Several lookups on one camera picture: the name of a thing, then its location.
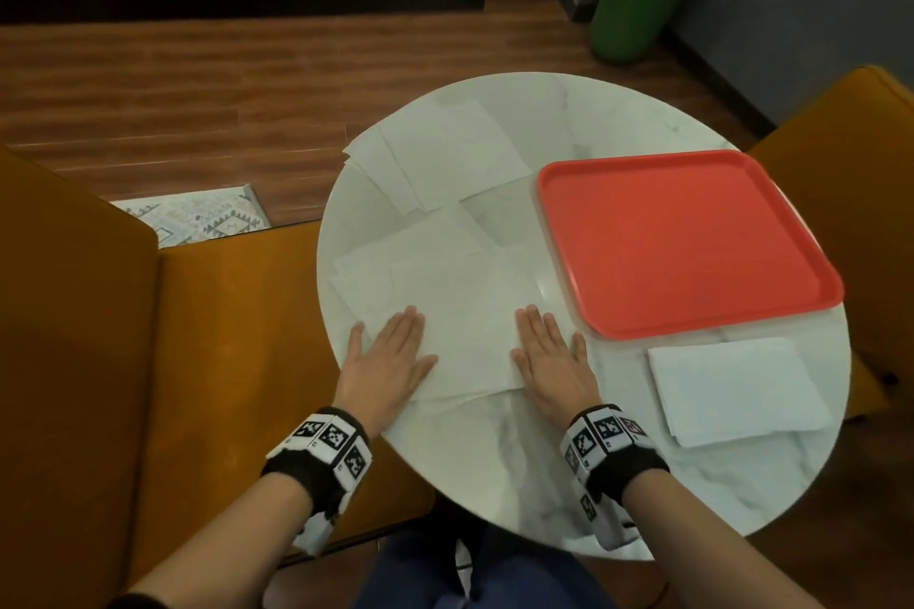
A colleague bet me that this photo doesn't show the person's left hand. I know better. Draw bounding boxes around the person's left hand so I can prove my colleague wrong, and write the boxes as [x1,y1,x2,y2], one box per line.
[333,304,438,439]

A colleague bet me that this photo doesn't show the person's right hand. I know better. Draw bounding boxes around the person's right hand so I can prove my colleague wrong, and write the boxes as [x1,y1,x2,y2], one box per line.
[510,304,603,431]

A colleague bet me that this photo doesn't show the spread white napkins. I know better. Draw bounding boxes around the spread white napkins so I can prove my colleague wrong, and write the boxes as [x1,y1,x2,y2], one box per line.
[328,98,555,345]
[388,251,566,406]

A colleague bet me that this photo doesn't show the orange plastic tray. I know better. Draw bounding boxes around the orange plastic tray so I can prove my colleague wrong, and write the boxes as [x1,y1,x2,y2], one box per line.
[536,149,846,343]

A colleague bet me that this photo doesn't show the person's right forearm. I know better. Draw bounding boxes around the person's right forearm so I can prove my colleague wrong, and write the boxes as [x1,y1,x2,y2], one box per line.
[621,469,823,609]

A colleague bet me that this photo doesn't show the person's left forearm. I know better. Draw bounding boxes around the person's left forearm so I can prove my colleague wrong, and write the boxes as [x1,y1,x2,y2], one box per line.
[128,472,315,609]

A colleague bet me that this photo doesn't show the person's blue jeans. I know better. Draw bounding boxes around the person's blue jeans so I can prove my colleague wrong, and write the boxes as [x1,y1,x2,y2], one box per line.
[353,522,615,609]

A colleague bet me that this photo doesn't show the black left wristband with markers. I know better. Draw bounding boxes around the black left wristband with markers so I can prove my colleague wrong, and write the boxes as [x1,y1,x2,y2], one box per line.
[260,406,374,517]

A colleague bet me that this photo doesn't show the black wristband with markers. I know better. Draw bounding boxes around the black wristband with markers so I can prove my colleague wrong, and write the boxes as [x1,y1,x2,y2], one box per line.
[260,406,374,517]
[559,403,671,506]

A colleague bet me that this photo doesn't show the black right wristband with markers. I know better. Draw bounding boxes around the black right wristband with markers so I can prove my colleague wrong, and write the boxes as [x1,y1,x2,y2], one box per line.
[559,403,671,506]

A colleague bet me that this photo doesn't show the pale patterned rug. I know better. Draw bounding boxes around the pale patterned rug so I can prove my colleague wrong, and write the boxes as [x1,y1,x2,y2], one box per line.
[110,185,272,249]

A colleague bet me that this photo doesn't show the mustard yellow upholstered chair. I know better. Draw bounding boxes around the mustard yellow upholstered chair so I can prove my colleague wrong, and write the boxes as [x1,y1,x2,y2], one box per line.
[749,64,914,417]
[0,144,437,609]

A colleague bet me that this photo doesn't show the green plant pot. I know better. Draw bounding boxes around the green plant pot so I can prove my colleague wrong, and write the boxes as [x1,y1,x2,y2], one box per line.
[588,0,698,66]

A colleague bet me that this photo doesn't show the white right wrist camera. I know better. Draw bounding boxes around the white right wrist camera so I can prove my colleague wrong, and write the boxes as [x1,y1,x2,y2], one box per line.
[578,486,637,553]

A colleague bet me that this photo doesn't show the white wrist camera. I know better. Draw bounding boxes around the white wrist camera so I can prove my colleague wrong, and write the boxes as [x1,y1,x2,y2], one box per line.
[578,486,637,553]
[290,504,341,558]

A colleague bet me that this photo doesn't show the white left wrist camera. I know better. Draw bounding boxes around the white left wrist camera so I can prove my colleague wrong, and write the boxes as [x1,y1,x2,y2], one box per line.
[290,504,341,558]

